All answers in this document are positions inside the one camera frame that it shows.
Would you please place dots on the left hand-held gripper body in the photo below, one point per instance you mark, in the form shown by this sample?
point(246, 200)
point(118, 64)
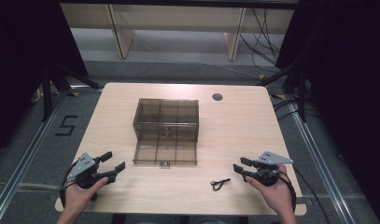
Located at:
point(85, 169)

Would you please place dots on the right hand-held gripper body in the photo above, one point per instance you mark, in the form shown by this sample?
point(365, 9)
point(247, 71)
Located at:
point(267, 169)

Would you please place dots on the transparent brown divided drawer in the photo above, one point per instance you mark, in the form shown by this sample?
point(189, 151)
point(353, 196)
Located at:
point(165, 151)

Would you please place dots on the person's left hand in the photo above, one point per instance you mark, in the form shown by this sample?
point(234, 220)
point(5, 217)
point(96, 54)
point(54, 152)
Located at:
point(80, 194)

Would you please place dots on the person's right hand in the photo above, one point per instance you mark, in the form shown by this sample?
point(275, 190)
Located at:
point(276, 194)

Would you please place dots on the transparent brown drawer box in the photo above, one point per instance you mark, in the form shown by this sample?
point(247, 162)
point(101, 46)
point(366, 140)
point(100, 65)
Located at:
point(166, 116)

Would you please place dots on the yellow black tape piece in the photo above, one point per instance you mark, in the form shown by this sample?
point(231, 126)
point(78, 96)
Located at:
point(74, 93)
point(279, 96)

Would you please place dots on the grey table grommet hole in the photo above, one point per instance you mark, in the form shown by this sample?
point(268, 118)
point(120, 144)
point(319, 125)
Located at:
point(217, 96)

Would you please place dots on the black metal stand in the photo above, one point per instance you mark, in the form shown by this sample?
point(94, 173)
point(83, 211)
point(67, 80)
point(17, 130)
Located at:
point(47, 93)
point(299, 90)

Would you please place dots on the dark curtain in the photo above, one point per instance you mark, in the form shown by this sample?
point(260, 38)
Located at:
point(19, 62)
point(349, 77)

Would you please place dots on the light wooden shelf unit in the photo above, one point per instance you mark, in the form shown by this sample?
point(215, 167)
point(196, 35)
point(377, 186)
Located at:
point(178, 18)

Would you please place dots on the aluminium floor rail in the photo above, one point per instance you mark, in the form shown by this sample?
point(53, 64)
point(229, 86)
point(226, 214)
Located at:
point(25, 161)
point(321, 168)

